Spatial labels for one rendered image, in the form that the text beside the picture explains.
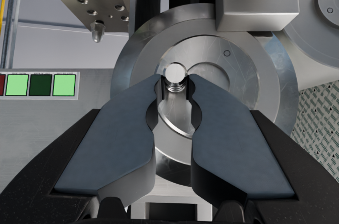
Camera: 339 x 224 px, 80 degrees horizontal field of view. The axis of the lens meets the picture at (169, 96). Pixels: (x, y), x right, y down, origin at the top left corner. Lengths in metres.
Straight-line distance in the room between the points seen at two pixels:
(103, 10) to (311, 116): 0.44
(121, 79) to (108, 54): 1.78
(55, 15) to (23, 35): 0.31
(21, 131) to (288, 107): 0.57
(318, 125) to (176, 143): 0.24
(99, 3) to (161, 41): 0.33
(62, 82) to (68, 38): 1.49
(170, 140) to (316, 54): 0.13
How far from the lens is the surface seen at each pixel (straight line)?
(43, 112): 0.59
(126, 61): 0.17
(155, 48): 0.17
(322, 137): 0.35
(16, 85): 0.63
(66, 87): 0.56
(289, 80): 0.18
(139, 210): 0.54
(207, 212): 0.54
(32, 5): 2.25
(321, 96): 0.35
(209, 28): 0.17
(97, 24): 0.56
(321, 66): 0.20
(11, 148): 0.64
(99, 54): 1.95
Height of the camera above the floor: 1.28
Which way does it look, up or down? 8 degrees down
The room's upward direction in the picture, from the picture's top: 179 degrees counter-clockwise
